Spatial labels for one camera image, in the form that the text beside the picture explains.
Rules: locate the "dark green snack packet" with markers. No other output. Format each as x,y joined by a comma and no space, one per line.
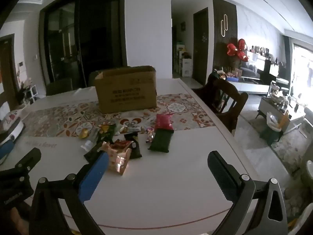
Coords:
160,140

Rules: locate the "small white wrapper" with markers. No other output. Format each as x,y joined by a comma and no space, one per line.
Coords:
87,145

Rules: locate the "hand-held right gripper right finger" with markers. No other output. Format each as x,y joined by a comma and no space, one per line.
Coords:
221,173

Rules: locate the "person's left forearm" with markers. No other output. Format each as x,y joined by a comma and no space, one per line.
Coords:
17,221

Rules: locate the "looped wall light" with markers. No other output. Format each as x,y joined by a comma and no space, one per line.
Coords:
224,25

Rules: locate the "rose gold foil snack packet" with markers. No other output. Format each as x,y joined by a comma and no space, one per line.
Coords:
117,162

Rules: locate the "white media cabinet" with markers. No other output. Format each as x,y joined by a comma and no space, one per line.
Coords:
261,73

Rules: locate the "brown wooden door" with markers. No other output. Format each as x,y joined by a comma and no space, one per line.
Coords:
7,66

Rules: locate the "small gold foil packet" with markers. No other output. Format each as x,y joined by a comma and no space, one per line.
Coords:
84,133

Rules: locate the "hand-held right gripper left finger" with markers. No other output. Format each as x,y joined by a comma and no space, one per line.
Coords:
94,176

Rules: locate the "bright window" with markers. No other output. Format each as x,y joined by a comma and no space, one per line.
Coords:
303,78

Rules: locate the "small purple candy packet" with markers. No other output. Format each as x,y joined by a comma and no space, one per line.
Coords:
149,135

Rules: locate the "dark red foil snack packet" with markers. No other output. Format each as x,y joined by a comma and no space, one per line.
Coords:
121,144

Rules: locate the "green chip packet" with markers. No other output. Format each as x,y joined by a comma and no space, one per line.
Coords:
107,129

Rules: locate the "brown wooden chair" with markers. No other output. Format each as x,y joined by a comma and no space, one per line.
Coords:
227,98

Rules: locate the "floral patterned table runner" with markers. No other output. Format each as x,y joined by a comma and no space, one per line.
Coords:
183,112

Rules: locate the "white electric cooker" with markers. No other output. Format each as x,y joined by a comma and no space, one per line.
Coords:
9,127

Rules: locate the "red foil balloons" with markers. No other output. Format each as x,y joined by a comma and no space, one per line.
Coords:
238,50

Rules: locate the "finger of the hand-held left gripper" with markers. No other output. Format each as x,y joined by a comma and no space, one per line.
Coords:
30,158
6,149

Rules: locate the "white storage box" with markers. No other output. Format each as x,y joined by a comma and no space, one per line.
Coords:
186,68

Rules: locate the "white printed snack packet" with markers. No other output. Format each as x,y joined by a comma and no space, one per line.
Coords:
129,129

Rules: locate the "dark glass sliding door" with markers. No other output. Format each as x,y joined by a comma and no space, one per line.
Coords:
83,36

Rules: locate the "green stool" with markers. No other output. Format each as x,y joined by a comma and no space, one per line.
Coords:
271,134

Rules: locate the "dark hallway door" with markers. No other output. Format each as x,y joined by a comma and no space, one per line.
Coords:
200,46

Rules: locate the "black cracker packet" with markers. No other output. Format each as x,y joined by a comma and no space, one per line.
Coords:
135,149

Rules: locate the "brown cardboard box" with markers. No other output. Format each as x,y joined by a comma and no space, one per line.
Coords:
127,93

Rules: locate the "white coffee table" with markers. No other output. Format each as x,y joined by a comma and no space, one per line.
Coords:
281,110

